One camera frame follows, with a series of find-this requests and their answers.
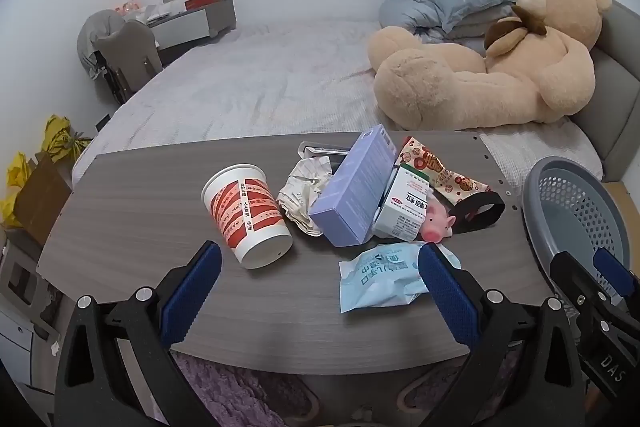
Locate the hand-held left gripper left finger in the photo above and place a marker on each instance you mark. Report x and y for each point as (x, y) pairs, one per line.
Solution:
(192, 292)

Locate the red box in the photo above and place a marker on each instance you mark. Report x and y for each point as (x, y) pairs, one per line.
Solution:
(202, 1)

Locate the light blue wipes packet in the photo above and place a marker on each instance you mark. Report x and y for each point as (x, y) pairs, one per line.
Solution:
(375, 277)

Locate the folded blue-grey duvet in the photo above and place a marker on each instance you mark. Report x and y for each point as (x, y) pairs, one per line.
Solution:
(405, 17)

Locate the pink pig toy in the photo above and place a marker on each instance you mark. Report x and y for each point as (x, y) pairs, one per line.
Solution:
(435, 224)

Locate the grey jacket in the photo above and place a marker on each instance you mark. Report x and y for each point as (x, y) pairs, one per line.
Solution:
(97, 32)

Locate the red patterned snack packet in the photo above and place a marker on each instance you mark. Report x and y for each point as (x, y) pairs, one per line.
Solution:
(450, 179)

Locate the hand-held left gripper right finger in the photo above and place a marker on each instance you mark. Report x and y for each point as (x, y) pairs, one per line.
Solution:
(445, 292)

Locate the bed with grey sheet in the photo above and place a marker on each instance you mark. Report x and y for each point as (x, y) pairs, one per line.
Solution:
(275, 82)

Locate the crumpled lined paper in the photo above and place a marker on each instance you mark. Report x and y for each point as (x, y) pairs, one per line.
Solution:
(300, 192)

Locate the yellow flower bouquet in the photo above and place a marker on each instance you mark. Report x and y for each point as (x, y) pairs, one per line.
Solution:
(15, 187)

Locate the purple cardboard box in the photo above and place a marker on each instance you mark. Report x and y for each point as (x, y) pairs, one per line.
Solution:
(350, 192)

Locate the red and white paper cup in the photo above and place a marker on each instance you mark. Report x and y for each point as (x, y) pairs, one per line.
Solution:
(245, 212)

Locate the flat silver box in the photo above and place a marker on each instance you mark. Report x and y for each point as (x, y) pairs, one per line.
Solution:
(320, 150)

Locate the grey padded headboard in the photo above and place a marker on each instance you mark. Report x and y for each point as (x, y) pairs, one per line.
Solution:
(620, 97)

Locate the brown cardboard box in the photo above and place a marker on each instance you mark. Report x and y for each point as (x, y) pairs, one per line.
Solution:
(42, 202)

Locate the grey plastic basket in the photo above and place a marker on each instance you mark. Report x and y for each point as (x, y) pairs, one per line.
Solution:
(565, 207)

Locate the white drawer cabinet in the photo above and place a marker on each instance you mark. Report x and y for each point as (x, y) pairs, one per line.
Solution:
(20, 287)

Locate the white and green medicine box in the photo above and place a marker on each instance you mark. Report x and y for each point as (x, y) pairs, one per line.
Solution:
(402, 212)

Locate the white papers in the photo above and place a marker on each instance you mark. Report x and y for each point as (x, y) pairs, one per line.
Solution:
(162, 12)

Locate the grey and white desk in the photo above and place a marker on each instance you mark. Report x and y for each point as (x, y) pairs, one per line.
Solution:
(190, 24)

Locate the grey chair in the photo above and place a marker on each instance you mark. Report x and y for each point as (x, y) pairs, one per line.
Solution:
(132, 52)

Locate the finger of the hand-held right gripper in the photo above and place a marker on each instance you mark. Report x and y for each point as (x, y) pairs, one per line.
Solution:
(575, 277)
(612, 269)

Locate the large beige teddy bear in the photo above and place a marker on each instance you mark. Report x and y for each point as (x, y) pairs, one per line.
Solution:
(450, 87)

